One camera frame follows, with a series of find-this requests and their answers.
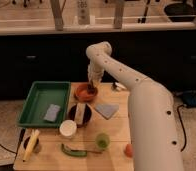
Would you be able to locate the wooden shelf rail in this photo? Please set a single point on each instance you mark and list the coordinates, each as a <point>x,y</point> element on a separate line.
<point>102,28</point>

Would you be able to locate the grey triangular cloth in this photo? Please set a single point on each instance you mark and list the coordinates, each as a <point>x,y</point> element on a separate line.
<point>106,110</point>

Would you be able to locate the orange fruit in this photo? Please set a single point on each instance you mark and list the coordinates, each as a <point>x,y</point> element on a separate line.
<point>128,151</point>

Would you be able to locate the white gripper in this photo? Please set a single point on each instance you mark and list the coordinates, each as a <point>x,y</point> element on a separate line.
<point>95,74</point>

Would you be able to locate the white cup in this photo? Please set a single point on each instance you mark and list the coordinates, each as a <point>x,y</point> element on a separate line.
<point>68,128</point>

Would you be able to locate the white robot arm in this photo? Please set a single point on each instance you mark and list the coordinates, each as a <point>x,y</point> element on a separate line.
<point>150,108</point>

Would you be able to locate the green cup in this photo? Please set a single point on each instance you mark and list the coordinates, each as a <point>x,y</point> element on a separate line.
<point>102,141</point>

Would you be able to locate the small white black object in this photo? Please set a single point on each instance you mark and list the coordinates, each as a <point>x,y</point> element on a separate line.
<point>118,86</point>

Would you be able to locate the blue black device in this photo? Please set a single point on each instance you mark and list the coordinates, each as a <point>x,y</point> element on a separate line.
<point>189,99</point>

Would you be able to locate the grey sponge in tray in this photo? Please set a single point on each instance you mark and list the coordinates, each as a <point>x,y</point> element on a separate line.
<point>52,112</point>

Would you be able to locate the red bowl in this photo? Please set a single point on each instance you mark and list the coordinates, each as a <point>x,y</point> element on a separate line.
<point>83,94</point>

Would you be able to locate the small dark dish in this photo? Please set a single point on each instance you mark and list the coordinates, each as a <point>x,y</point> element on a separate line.
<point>37,147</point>

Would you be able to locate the green plastic tray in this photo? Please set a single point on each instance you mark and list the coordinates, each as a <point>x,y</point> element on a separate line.
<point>41,96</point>

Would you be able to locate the white block in bowl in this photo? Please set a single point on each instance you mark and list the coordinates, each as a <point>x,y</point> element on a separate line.
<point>79,114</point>

